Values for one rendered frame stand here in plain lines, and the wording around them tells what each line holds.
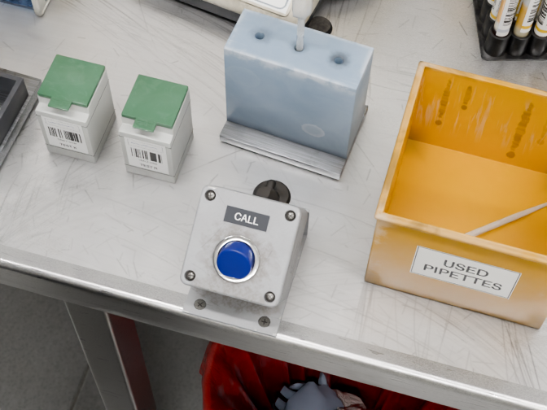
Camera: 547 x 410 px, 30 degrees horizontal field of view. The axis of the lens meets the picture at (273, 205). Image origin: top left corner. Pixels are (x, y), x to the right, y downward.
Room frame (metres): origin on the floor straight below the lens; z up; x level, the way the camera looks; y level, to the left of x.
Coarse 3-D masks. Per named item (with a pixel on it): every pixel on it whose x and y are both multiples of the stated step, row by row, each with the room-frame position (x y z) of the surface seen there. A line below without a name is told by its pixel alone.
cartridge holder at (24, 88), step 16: (0, 80) 0.48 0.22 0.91; (16, 80) 0.47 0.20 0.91; (32, 80) 0.49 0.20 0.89; (0, 96) 0.47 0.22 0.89; (16, 96) 0.46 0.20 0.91; (32, 96) 0.47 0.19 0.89; (0, 112) 0.44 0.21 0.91; (16, 112) 0.45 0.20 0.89; (0, 128) 0.43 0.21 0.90; (16, 128) 0.44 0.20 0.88; (0, 144) 0.43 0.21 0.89; (0, 160) 0.42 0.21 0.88
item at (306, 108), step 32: (256, 32) 0.47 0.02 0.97; (288, 32) 0.47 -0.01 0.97; (320, 32) 0.48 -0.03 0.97; (256, 64) 0.45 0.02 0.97; (288, 64) 0.45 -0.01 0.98; (320, 64) 0.45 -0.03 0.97; (352, 64) 0.45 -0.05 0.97; (256, 96) 0.45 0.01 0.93; (288, 96) 0.44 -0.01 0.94; (320, 96) 0.43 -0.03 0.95; (352, 96) 0.43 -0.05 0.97; (224, 128) 0.45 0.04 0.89; (256, 128) 0.45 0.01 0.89; (288, 128) 0.44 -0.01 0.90; (320, 128) 0.43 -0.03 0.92; (352, 128) 0.43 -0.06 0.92; (288, 160) 0.42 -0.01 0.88; (320, 160) 0.42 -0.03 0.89
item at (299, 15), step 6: (294, 0) 0.46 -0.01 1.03; (300, 0) 0.45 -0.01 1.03; (306, 0) 0.45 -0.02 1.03; (312, 0) 0.46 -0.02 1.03; (294, 6) 0.46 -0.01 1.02; (300, 6) 0.45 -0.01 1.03; (306, 6) 0.45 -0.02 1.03; (312, 6) 0.46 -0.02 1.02; (294, 12) 0.46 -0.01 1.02; (300, 12) 0.45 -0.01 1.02; (306, 12) 0.45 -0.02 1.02; (300, 18) 0.45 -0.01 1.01
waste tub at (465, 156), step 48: (432, 96) 0.44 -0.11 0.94; (480, 96) 0.44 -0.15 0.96; (528, 96) 0.43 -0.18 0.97; (432, 144) 0.44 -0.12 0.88; (480, 144) 0.43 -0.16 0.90; (528, 144) 0.42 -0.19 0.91; (384, 192) 0.34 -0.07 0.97; (432, 192) 0.40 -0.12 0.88; (480, 192) 0.40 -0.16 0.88; (528, 192) 0.40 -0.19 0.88; (384, 240) 0.32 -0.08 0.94; (432, 240) 0.32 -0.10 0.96; (480, 240) 0.31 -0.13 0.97; (528, 240) 0.36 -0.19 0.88; (432, 288) 0.31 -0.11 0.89; (480, 288) 0.30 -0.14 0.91; (528, 288) 0.30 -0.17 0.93
